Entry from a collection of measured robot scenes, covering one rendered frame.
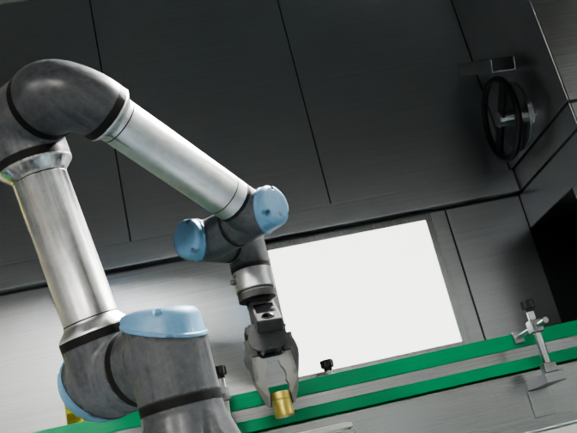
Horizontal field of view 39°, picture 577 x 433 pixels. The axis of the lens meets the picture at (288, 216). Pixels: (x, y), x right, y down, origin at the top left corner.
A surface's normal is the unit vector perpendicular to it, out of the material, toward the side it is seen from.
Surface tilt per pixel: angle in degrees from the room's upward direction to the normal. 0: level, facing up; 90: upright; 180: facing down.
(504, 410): 90
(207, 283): 90
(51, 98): 118
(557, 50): 90
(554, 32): 90
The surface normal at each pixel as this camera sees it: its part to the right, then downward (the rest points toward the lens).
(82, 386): -0.59, 0.14
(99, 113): 0.32, 0.38
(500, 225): 0.07, -0.35
